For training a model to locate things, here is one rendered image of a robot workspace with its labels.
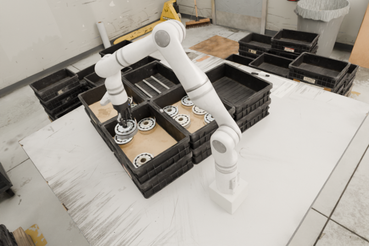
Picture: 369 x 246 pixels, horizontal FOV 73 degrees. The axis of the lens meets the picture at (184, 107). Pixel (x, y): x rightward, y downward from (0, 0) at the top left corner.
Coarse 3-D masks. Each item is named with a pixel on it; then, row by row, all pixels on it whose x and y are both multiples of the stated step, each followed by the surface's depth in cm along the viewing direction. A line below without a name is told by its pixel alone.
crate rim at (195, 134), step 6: (150, 102) 143; (222, 102) 135; (234, 108) 129; (168, 114) 132; (174, 120) 128; (180, 126) 124; (204, 126) 122; (210, 126) 123; (186, 132) 120; (198, 132) 119; (192, 138) 119
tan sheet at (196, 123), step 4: (180, 100) 157; (176, 104) 155; (180, 104) 154; (180, 108) 151; (180, 112) 148; (184, 112) 148; (188, 112) 147; (192, 116) 144; (192, 120) 141; (196, 120) 141; (200, 120) 140; (192, 124) 139; (196, 124) 138; (200, 124) 138; (204, 124) 137; (188, 128) 136; (192, 128) 136; (196, 128) 136; (192, 132) 134
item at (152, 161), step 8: (144, 104) 142; (152, 104) 141; (160, 112) 134; (112, 120) 134; (168, 120) 128; (104, 128) 130; (176, 144) 114; (120, 152) 115; (168, 152) 112; (128, 160) 112; (152, 160) 109; (136, 168) 107; (144, 168) 108
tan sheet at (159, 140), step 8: (160, 128) 139; (136, 136) 137; (144, 136) 136; (152, 136) 135; (160, 136) 134; (168, 136) 134; (136, 144) 132; (144, 144) 131; (152, 144) 130; (160, 144) 130; (168, 144) 129; (128, 152) 128; (136, 152) 128; (144, 152) 127; (152, 152) 126; (160, 152) 125
